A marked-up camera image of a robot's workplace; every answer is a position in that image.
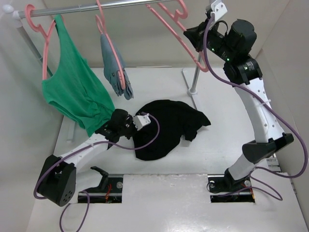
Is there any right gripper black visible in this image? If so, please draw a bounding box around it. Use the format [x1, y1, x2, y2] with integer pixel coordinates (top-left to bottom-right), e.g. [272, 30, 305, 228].
[185, 17, 236, 62]

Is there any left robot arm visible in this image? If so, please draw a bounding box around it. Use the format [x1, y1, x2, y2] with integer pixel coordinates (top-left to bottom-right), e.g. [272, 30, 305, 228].
[33, 109, 149, 206]

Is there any purple cable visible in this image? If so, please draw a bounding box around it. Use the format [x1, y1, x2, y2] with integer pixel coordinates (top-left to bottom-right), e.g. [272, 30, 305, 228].
[33, 112, 161, 231]
[202, 13, 309, 201]

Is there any green tank top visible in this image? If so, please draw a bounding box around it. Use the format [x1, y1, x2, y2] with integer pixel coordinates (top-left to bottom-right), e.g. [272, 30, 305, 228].
[42, 14, 115, 136]

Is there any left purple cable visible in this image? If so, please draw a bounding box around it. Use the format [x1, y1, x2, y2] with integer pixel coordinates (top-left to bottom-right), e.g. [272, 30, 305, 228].
[33, 112, 161, 231]

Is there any aluminium rail right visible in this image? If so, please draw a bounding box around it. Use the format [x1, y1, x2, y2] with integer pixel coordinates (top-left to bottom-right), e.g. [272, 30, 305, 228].
[266, 157, 281, 173]

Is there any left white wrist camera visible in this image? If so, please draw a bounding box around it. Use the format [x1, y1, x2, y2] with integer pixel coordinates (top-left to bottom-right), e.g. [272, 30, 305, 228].
[133, 114, 151, 131]

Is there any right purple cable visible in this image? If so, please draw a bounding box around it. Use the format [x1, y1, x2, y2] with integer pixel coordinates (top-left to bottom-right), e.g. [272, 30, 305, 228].
[202, 13, 309, 201]

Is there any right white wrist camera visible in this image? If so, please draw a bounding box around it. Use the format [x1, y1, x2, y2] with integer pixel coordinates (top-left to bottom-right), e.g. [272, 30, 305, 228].
[210, 0, 227, 22]

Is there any blue denim garment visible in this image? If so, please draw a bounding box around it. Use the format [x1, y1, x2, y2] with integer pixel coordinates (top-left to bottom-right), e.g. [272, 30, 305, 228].
[100, 34, 134, 100]

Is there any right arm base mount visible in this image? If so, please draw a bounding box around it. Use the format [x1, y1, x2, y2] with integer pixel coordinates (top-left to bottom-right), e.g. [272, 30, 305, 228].
[207, 174, 255, 203]

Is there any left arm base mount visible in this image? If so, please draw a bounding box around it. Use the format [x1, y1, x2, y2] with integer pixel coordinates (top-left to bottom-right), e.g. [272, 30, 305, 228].
[76, 166, 124, 203]

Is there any black t shirt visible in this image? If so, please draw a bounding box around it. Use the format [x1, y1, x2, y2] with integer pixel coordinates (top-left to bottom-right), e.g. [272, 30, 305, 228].
[133, 100, 211, 161]

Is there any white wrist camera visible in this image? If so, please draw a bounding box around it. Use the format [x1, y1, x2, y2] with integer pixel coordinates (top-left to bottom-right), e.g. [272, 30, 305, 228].
[210, 0, 227, 22]
[133, 114, 151, 131]

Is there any metal clothes rack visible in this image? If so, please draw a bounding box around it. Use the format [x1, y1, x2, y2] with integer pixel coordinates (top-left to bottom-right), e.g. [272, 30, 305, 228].
[2, 0, 209, 110]

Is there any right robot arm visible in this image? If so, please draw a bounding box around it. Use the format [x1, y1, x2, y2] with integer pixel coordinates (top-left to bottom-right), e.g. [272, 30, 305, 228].
[206, 19, 294, 191]

